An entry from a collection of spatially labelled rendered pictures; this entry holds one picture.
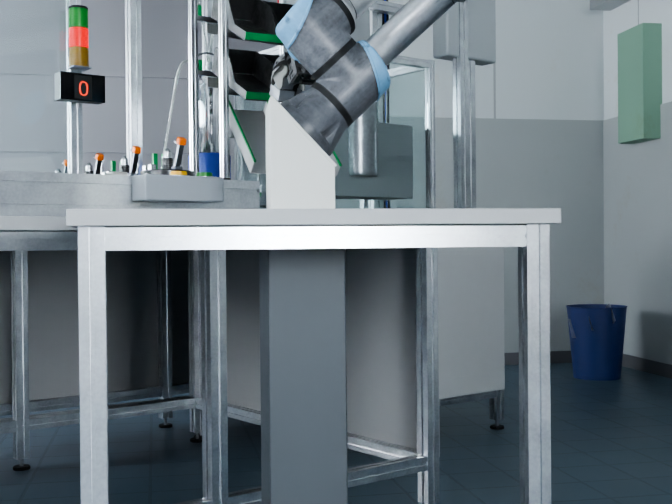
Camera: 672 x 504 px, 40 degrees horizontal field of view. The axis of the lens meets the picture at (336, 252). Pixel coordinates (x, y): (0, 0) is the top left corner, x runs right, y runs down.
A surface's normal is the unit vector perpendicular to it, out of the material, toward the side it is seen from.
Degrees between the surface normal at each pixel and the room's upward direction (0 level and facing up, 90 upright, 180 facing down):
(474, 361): 90
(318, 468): 90
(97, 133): 90
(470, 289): 90
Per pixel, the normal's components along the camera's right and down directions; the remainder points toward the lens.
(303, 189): 0.12, 0.00
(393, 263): -0.78, 0.01
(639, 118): -0.98, 0.01
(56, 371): 0.62, 0.00
